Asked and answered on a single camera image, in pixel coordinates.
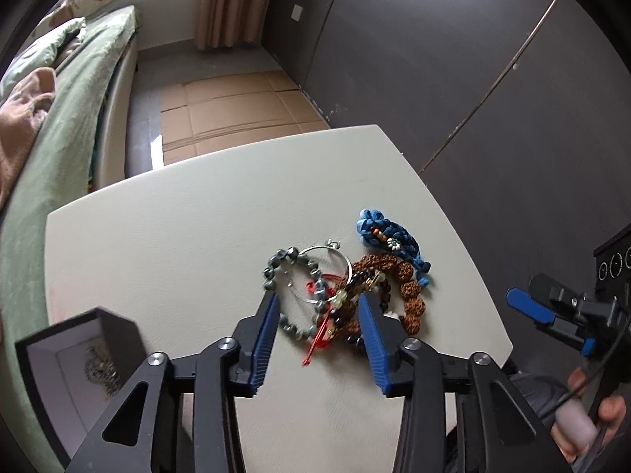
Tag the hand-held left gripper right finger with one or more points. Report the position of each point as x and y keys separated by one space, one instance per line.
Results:
x=374 y=350

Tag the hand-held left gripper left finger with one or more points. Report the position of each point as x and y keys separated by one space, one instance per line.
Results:
x=263 y=340

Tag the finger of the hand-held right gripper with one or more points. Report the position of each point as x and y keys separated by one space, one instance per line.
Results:
x=574 y=335
x=530 y=306

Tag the silver bangle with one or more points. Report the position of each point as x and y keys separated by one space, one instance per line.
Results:
x=315 y=248

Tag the black jewelry box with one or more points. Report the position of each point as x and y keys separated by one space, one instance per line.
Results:
x=121 y=332

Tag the person's right hand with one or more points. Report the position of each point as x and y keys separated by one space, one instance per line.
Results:
x=574 y=423

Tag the person's grey pants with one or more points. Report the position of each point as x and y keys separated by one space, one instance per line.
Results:
x=540 y=396

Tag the white table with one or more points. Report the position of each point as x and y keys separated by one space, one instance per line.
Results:
x=197 y=217

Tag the cardboard floor sheets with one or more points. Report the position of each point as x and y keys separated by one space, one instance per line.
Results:
x=231 y=113

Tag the dark grey wardrobe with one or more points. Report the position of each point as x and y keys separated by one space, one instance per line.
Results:
x=443 y=59

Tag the bed with green sheet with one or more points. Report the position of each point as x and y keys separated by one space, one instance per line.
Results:
x=74 y=133

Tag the pink fleece blanket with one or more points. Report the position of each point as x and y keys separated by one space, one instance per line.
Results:
x=19 y=113

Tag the pink curtain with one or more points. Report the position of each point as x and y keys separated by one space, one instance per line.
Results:
x=231 y=0

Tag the green floral quilt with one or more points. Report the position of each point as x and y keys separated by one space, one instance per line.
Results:
x=47 y=47

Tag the white wall socket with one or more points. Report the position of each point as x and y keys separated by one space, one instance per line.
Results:
x=297 y=13

